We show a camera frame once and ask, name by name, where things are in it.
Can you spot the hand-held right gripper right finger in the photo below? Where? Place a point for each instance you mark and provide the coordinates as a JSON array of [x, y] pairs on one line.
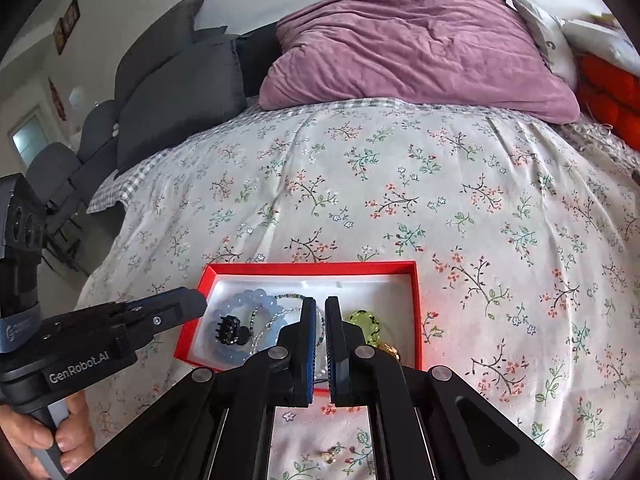
[[336, 350]]

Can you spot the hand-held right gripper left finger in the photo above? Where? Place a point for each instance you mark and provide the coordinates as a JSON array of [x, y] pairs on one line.
[[307, 350]]

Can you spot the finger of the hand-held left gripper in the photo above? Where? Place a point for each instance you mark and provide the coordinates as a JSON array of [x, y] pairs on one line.
[[180, 312], [160, 297]]

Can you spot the green bead charm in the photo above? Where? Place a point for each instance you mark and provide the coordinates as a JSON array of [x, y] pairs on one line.
[[367, 322]]

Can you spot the dark blue hair claw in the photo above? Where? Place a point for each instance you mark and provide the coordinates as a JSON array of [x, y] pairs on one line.
[[227, 330]]

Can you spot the red cardboard box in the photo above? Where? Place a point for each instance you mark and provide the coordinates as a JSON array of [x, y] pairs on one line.
[[365, 292]]

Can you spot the person's left hand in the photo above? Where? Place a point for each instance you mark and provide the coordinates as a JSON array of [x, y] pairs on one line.
[[20, 430]]

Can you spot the small gold earring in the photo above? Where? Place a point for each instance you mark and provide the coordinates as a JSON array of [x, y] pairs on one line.
[[330, 455]]

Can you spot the glass door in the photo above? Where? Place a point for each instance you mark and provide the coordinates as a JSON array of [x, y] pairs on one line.
[[27, 135]]

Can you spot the grey upholstered chair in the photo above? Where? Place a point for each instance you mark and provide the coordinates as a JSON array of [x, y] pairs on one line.
[[95, 130]]

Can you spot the floral blanket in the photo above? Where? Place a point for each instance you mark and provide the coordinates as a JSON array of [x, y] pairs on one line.
[[400, 185]]

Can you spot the dark grey pillow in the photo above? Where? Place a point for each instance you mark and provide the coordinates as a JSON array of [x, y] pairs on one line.
[[185, 100], [160, 35]]

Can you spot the black headboard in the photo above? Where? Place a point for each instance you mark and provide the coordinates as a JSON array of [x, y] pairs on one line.
[[257, 60]]

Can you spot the purple pillow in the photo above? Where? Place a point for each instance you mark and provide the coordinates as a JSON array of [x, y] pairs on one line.
[[410, 50]]

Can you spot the orange cushion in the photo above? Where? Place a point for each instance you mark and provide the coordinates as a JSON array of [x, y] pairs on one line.
[[605, 95]]

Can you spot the white printed pillow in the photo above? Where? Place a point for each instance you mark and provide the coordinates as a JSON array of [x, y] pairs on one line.
[[545, 35]]

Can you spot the red wall hanging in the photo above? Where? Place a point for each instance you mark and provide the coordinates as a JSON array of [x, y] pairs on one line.
[[56, 97]]

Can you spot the brown wall hanging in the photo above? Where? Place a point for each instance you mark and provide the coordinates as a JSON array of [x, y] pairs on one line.
[[67, 22]]

